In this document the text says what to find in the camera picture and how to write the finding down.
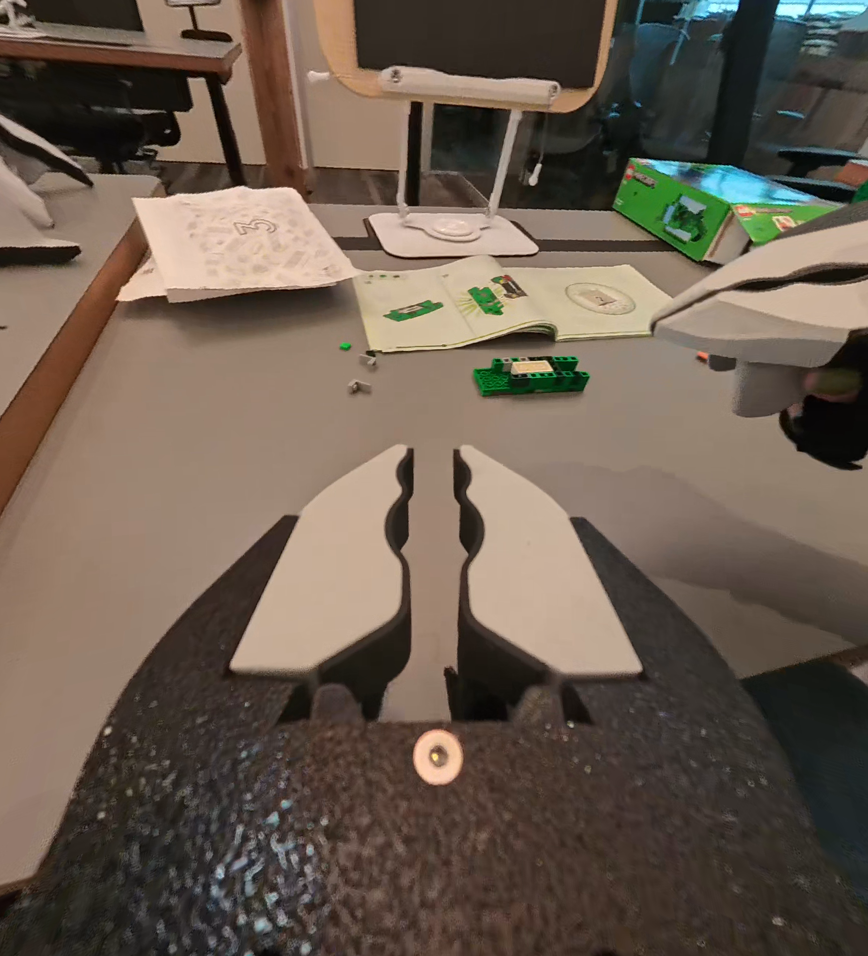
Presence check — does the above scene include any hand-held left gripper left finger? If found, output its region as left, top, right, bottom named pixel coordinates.
left=229, top=444, right=414, bottom=721

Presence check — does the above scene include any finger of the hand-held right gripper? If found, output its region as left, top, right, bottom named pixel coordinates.
left=649, top=260, right=868, bottom=418
left=671, top=196, right=868, bottom=301

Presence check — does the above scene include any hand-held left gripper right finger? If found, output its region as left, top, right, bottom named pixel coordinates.
left=453, top=444, right=643, bottom=723

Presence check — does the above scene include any white desk lamp stand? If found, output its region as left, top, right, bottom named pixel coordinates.
left=307, top=66, right=563, bottom=259

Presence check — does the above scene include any brown wooden desk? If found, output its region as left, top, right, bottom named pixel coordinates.
left=0, top=21, right=248, bottom=188

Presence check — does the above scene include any person's right hand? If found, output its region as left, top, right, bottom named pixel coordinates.
left=777, top=329, right=868, bottom=483

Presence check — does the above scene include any green toy brick assembly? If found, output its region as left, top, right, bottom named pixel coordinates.
left=473, top=356, right=592, bottom=399

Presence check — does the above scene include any grey mesh office chair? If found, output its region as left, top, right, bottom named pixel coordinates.
left=622, top=21, right=713, bottom=154

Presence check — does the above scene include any pale green instruction booklet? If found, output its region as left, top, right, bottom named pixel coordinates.
left=352, top=255, right=675, bottom=354

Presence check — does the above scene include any white brick-printed paper bag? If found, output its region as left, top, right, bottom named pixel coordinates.
left=132, top=187, right=361, bottom=304

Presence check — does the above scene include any wood-rimmed black divider panel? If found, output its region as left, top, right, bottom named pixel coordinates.
left=314, top=0, right=619, bottom=206

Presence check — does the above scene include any idle grey gripper finger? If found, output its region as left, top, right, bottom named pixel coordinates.
left=0, top=128, right=56, bottom=230
left=0, top=111, right=96, bottom=188
left=0, top=237, right=83, bottom=269

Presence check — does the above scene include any black office chair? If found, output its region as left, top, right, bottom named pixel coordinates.
left=0, top=71, right=196, bottom=177

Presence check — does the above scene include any small framed screen on stand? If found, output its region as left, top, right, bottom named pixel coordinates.
left=165, top=0, right=234, bottom=43

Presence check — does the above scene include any black laptop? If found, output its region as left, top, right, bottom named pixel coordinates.
left=26, top=0, right=145, bottom=32

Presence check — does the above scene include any wooden post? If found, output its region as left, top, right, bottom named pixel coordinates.
left=238, top=0, right=309, bottom=197

